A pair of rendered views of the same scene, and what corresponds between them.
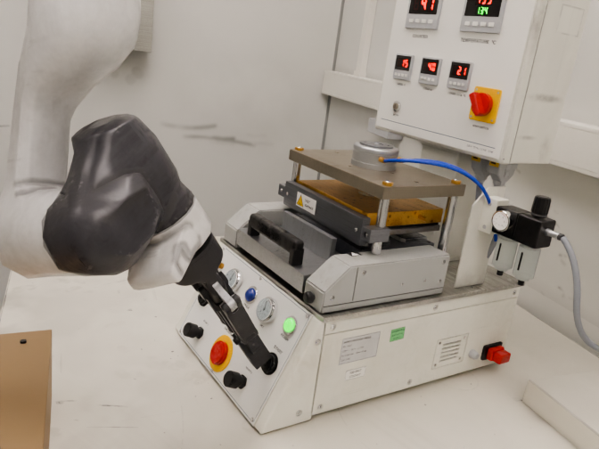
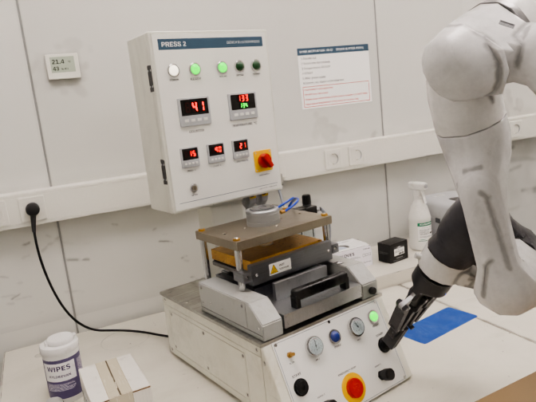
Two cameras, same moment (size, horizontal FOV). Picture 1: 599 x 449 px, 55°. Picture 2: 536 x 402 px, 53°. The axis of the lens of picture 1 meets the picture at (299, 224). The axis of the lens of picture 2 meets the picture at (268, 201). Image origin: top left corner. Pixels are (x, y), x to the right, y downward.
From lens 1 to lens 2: 149 cm
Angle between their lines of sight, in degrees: 87
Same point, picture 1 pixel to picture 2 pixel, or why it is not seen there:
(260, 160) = not seen: outside the picture
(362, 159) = (276, 218)
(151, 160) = not seen: hidden behind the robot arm
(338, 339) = not seen: hidden behind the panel
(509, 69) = (269, 135)
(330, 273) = (362, 272)
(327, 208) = (301, 255)
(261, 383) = (390, 358)
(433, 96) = (224, 168)
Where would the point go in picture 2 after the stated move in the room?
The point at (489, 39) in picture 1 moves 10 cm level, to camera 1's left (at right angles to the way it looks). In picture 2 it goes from (252, 121) to (252, 123)
